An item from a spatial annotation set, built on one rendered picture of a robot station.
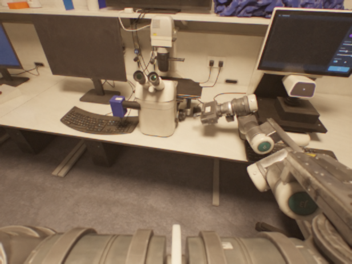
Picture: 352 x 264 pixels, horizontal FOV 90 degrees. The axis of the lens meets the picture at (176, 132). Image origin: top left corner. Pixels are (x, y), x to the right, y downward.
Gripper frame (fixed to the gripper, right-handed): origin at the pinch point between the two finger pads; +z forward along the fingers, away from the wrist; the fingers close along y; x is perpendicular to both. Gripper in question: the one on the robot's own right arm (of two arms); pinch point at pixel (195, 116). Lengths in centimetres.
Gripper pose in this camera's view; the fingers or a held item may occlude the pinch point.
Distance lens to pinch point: 96.1
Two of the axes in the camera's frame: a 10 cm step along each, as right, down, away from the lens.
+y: 1.9, -7.1, 6.8
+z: -8.9, 1.7, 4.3
